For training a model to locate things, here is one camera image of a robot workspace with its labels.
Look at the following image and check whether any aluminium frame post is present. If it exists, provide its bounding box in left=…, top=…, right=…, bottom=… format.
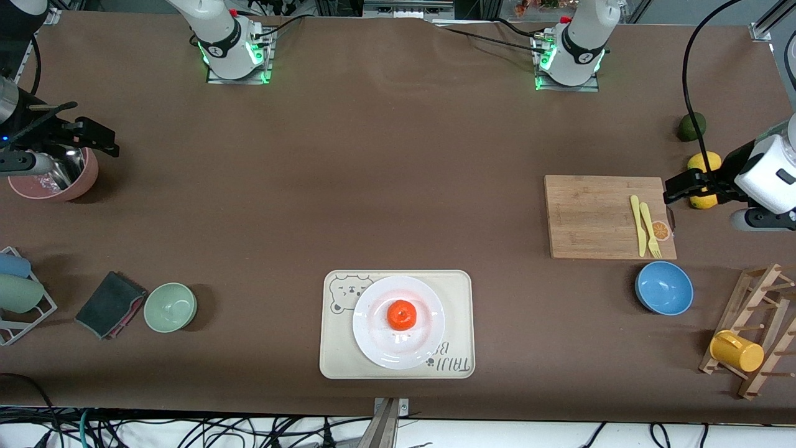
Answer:
left=749, top=0, right=796, bottom=42

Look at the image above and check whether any white wire rack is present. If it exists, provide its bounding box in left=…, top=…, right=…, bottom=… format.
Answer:
left=0, top=246, right=58, bottom=347

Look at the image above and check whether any mint green bowl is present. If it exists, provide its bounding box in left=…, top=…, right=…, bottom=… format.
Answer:
left=144, top=282, right=198, bottom=334

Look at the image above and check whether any pink pot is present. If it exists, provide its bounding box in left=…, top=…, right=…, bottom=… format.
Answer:
left=7, top=146, right=99, bottom=202

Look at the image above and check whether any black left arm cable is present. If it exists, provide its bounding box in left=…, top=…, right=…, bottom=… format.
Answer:
left=682, top=0, right=747, bottom=172

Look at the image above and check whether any blue bowl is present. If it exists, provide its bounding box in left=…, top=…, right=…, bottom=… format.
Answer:
left=634, top=261, right=695, bottom=316

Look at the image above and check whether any white round plate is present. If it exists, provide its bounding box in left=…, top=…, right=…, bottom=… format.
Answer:
left=352, top=276, right=447, bottom=370

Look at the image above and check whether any pink folded cloth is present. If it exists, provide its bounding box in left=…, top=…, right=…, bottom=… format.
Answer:
left=107, top=291, right=148, bottom=340

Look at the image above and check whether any yellow plastic fork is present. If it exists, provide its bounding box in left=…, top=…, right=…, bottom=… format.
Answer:
left=640, top=202, right=662, bottom=259

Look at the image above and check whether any black left base cable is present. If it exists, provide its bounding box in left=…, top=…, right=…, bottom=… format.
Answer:
left=429, top=17, right=543, bottom=55

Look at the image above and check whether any light blue cup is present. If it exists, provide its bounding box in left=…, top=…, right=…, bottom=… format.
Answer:
left=0, top=253, right=32, bottom=279

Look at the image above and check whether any yellow mug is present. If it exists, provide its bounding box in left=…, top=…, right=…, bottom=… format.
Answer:
left=710, top=330, right=765, bottom=373

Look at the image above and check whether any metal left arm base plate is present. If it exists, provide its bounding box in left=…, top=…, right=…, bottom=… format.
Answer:
left=534, top=31, right=601, bottom=93

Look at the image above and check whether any black base cable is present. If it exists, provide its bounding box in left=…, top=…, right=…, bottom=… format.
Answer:
left=251, top=12, right=307, bottom=39
left=429, top=17, right=543, bottom=55

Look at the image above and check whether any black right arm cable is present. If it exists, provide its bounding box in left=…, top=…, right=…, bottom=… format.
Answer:
left=0, top=34, right=44, bottom=150

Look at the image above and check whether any metal scoop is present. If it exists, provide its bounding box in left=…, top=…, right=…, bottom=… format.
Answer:
left=37, top=149, right=88, bottom=191

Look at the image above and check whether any dark green lime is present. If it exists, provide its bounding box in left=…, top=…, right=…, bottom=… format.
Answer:
left=677, top=112, right=707, bottom=142

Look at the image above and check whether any wooden mug rack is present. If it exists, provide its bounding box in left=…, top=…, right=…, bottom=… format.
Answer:
left=699, top=263, right=796, bottom=400

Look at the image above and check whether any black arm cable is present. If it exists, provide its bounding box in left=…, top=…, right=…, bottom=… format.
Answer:
left=682, top=0, right=747, bottom=172
left=0, top=34, right=44, bottom=150

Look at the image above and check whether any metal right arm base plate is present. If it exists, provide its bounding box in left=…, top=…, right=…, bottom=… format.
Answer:
left=205, top=28, right=275, bottom=85

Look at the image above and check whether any dark grey folded cloth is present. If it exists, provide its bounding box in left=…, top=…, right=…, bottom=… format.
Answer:
left=75, top=271, right=148, bottom=340

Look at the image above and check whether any pale green cup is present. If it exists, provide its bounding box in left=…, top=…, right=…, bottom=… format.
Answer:
left=0, top=274, right=45, bottom=314

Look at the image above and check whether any yellow plastic knife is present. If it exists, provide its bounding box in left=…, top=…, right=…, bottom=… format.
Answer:
left=630, top=195, right=648, bottom=258

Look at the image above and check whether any black right base cable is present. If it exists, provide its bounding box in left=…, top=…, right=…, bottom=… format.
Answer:
left=251, top=12, right=307, bottom=39

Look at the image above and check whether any orange mandarin fruit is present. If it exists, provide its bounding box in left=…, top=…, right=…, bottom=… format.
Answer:
left=387, top=299, right=418, bottom=330

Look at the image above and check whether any cream tray with bear print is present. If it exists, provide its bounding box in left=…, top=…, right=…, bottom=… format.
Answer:
left=319, top=269, right=476, bottom=380

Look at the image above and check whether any wooden cutting board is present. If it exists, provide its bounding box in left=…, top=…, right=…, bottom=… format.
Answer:
left=544, top=175, right=678, bottom=260

